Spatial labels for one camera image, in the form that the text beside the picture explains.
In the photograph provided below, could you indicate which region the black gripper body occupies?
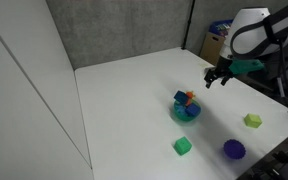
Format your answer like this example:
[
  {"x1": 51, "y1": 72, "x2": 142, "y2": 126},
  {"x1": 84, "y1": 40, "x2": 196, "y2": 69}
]
[{"x1": 213, "y1": 55, "x2": 236, "y2": 78}]

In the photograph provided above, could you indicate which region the orange toy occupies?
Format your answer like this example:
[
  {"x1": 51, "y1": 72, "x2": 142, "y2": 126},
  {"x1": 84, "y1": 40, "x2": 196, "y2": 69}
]
[{"x1": 185, "y1": 90, "x2": 196, "y2": 107}]

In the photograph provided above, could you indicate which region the green bowl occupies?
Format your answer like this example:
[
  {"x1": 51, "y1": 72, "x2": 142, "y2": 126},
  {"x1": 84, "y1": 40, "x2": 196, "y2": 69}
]
[{"x1": 172, "y1": 98, "x2": 202, "y2": 123}]

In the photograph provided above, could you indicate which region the brown cardboard box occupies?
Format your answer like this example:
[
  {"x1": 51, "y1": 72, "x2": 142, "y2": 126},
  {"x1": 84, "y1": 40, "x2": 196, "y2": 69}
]
[{"x1": 199, "y1": 31, "x2": 227, "y2": 67}]

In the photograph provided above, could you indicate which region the tilted blue cube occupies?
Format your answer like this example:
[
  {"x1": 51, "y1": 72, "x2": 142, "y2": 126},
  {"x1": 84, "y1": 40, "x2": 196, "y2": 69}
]
[{"x1": 173, "y1": 90, "x2": 189, "y2": 105}]

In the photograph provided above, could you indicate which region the flat-lying blue cube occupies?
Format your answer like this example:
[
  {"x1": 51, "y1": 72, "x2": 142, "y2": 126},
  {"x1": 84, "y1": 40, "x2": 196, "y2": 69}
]
[{"x1": 185, "y1": 103, "x2": 201, "y2": 117}]

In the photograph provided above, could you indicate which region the blue box with items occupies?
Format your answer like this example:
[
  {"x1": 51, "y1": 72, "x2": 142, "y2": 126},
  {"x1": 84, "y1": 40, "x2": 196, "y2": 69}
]
[{"x1": 208, "y1": 19, "x2": 234, "y2": 38}]

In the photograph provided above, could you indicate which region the lime green cube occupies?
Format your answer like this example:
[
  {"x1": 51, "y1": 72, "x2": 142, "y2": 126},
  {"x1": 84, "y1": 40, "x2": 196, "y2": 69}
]
[{"x1": 243, "y1": 112, "x2": 263, "y2": 130}]

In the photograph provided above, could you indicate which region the black tripod pole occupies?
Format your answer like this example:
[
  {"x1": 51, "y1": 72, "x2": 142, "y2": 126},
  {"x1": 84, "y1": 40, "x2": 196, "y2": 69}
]
[{"x1": 180, "y1": 0, "x2": 196, "y2": 51}]

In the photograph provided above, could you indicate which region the purple round block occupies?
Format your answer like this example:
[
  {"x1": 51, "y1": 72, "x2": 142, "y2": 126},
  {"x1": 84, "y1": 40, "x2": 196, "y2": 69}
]
[{"x1": 222, "y1": 138, "x2": 247, "y2": 160}]

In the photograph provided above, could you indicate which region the dark green cube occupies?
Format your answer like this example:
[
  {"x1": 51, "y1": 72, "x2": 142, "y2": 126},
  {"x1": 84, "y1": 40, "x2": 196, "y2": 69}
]
[{"x1": 173, "y1": 136, "x2": 193, "y2": 157}]

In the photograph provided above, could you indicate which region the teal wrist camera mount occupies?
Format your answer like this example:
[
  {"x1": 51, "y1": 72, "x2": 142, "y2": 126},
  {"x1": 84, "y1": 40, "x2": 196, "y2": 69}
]
[{"x1": 228, "y1": 58, "x2": 266, "y2": 75}]

